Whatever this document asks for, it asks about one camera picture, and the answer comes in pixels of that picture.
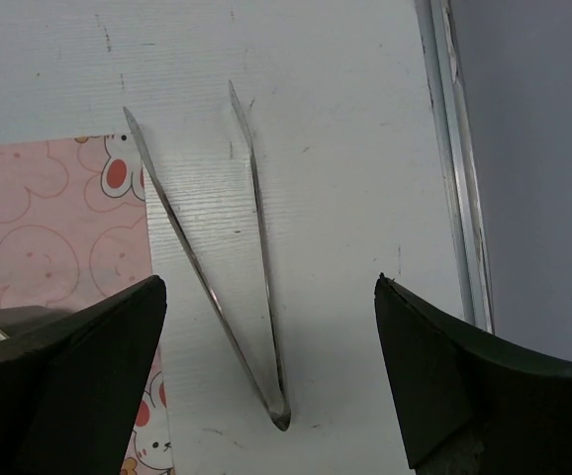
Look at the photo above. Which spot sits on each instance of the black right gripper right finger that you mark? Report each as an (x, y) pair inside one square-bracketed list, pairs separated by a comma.
[(467, 401)]

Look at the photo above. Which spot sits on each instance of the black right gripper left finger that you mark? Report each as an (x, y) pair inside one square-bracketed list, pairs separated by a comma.
[(70, 389)]

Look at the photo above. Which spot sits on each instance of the pink bunny placemat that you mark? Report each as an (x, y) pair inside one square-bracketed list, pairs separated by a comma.
[(73, 232)]

